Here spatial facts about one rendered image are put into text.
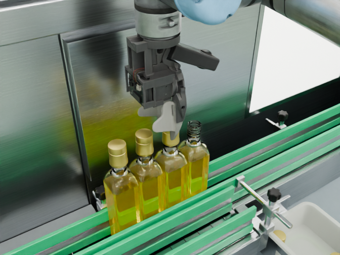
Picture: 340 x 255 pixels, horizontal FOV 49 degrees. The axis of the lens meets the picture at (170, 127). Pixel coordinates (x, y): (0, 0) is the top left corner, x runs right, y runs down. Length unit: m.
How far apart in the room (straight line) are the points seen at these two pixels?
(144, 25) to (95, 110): 0.26
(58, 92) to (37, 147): 0.13
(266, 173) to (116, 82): 0.47
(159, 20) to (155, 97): 0.13
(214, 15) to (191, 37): 0.36
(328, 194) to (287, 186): 0.21
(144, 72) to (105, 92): 0.17
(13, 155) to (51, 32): 0.27
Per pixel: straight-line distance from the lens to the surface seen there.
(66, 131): 0.83
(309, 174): 1.15
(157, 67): 0.64
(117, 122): 0.83
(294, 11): 0.52
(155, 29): 0.59
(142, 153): 0.73
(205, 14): 0.47
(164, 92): 0.65
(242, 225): 0.88
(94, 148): 0.84
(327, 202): 1.24
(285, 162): 1.05
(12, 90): 0.75
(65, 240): 0.86
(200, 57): 0.67
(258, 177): 0.99
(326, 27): 0.49
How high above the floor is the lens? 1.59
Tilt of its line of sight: 36 degrees down
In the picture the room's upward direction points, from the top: straight up
